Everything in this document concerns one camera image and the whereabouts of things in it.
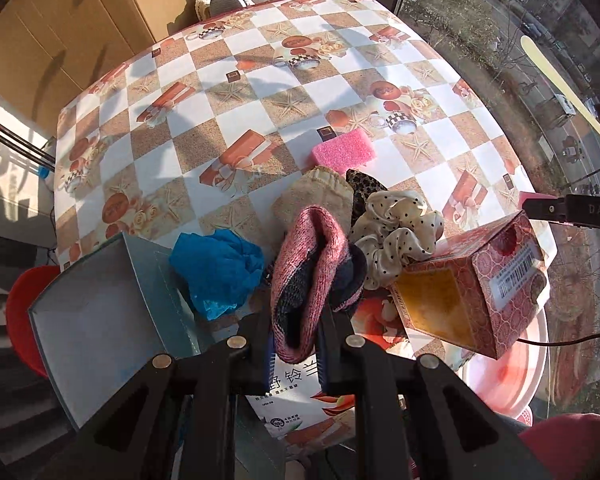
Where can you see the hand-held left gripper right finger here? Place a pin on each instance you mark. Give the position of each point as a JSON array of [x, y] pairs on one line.
[[323, 360]]

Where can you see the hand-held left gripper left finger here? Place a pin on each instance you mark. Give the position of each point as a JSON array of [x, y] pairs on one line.
[[267, 360]]

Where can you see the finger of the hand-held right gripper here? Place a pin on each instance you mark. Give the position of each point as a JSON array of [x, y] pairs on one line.
[[545, 208]]

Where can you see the pink and navy knitted sock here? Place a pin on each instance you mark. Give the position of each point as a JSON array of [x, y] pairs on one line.
[[305, 270]]

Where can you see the cream polka dot scrunchie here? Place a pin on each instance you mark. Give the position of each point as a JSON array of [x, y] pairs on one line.
[[395, 240]]

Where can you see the beige sock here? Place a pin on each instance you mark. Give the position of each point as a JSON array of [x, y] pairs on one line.
[[310, 195]]

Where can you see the grey cardboard box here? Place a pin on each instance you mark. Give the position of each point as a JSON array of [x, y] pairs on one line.
[[105, 320]]

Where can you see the leopard print scrunchie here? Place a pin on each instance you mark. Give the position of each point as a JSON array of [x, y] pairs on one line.
[[362, 190]]

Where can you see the pink sponge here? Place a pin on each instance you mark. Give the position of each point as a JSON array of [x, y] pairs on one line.
[[535, 197], [342, 152]]

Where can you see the white printed tissue packet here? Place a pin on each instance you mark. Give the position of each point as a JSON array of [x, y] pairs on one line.
[[300, 410]]

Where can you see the red patterned tissue box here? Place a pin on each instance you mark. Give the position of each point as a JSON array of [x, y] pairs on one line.
[[500, 300]]

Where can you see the blue plastic bag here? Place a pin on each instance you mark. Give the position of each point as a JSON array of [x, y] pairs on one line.
[[215, 270]]

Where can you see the pink plastic basin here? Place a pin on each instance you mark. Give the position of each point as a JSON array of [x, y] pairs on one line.
[[505, 375]]

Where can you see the person's leg in pink trousers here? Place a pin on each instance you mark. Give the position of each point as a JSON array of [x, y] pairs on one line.
[[575, 445]]

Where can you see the red plastic chair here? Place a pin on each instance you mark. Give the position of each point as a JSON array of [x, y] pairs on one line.
[[27, 320]]

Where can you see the checkered printed tablecloth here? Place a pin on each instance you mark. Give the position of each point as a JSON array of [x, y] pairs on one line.
[[280, 110]]

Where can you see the brown cardboard sheet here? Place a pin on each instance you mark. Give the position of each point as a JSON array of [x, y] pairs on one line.
[[80, 20]]

